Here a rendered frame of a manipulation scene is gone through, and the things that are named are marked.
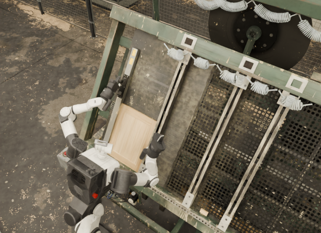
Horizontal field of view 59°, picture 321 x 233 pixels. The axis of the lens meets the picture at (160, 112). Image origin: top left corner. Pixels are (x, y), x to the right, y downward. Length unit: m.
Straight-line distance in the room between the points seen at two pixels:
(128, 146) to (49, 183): 1.42
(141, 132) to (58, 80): 2.71
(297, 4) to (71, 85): 3.45
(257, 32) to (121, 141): 1.40
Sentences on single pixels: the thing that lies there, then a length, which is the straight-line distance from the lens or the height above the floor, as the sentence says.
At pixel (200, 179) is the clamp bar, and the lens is 2.14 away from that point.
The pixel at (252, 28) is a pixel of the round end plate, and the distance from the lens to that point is 2.33.
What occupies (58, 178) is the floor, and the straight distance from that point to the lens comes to 3.58.
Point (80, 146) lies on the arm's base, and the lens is 2.05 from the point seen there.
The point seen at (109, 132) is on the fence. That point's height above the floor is 1.07.
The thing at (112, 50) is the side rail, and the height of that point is 1.61.
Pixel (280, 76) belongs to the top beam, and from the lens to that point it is 1.87.
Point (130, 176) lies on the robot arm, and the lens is 1.89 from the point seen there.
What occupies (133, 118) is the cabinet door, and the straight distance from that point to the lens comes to 2.33.
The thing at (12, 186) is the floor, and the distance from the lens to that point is 3.71.
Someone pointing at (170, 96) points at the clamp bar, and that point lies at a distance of 2.13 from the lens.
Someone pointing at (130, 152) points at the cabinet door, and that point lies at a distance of 2.42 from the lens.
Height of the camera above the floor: 2.96
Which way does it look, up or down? 46 degrees down
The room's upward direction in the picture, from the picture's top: 4 degrees clockwise
